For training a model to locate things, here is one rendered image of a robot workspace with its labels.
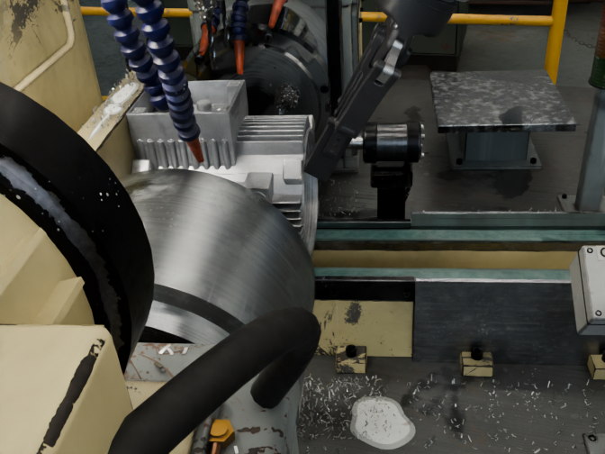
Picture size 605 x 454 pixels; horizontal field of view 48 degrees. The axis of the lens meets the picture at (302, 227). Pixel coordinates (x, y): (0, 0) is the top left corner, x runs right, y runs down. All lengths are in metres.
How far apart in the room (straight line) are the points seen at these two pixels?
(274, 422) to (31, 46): 0.63
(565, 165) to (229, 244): 0.97
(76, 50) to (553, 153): 0.92
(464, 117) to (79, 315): 1.08
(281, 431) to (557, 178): 1.05
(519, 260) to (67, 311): 0.78
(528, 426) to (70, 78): 0.72
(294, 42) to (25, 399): 0.85
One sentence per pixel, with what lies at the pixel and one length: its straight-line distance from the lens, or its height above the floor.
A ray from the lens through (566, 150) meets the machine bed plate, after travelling 1.46.
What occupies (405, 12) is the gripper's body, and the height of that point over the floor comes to 1.26.
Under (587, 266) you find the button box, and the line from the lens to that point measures 0.65.
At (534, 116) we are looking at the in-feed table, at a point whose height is 0.92.
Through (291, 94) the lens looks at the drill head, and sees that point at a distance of 1.00.
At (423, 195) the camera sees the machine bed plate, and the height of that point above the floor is 0.80.
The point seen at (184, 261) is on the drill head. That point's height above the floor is 1.16.
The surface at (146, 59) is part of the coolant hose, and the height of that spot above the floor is 1.25.
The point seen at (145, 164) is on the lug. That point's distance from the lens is 0.80.
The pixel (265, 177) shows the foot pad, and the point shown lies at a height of 1.08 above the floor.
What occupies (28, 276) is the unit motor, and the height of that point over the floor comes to 1.31.
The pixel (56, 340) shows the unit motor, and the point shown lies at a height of 1.31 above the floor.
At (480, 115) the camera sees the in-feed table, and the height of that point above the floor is 0.92.
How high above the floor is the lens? 1.44
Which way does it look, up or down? 33 degrees down
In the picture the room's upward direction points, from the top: 4 degrees counter-clockwise
